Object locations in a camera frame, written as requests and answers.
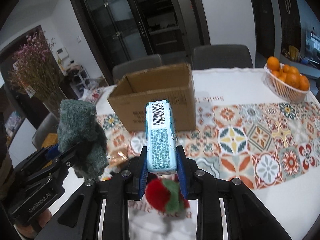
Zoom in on cardboard box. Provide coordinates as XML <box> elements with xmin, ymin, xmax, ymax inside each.
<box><xmin>107</xmin><ymin>63</ymin><xmax>196</xmax><ymax>132</ymax></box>

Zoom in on grey chair right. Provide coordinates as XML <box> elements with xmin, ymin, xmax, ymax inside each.
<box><xmin>191</xmin><ymin>44</ymin><xmax>253</xmax><ymax>70</ymax></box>

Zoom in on green scouring pad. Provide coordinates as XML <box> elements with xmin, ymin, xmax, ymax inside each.
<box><xmin>57</xmin><ymin>99</ymin><xmax>108</xmax><ymax>180</ymax></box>

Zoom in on orange fruits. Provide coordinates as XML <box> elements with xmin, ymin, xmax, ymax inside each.
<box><xmin>266</xmin><ymin>56</ymin><xmax>310</xmax><ymax>91</ymax></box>

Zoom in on dried pink flower bouquet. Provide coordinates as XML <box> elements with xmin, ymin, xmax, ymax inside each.
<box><xmin>9</xmin><ymin>30</ymin><xmax>61</xmax><ymax>101</ymax></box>

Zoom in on glass vase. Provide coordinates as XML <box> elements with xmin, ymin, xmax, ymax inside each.
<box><xmin>43</xmin><ymin>87</ymin><xmax>67</xmax><ymax>119</ymax></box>

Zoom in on white fruit basket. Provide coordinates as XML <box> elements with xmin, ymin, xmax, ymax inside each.
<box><xmin>264</xmin><ymin>64</ymin><xmax>310</xmax><ymax>103</ymax></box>

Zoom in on grey chair left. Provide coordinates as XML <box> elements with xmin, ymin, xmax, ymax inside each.
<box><xmin>112</xmin><ymin>54</ymin><xmax>162</xmax><ymax>84</ymax></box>

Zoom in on golden snack packet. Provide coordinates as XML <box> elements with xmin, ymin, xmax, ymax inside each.
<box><xmin>107</xmin><ymin>148</ymin><xmax>128</xmax><ymax>167</ymax></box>

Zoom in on patterned table runner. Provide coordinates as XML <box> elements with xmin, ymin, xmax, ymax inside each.
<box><xmin>96</xmin><ymin>101</ymin><xmax>320</xmax><ymax>190</ymax></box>

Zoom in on grey chair at side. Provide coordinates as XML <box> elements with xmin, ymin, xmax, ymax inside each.
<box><xmin>31</xmin><ymin>113</ymin><xmax>59</xmax><ymax>150</ymax></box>

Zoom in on black glass door cabinet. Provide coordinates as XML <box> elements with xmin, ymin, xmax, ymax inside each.
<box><xmin>70</xmin><ymin>0</ymin><xmax>210</xmax><ymax>84</ymax></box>

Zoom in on red green plush flower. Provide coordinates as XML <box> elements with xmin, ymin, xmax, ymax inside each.
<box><xmin>145</xmin><ymin>178</ymin><xmax>190</xmax><ymax>215</ymax></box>

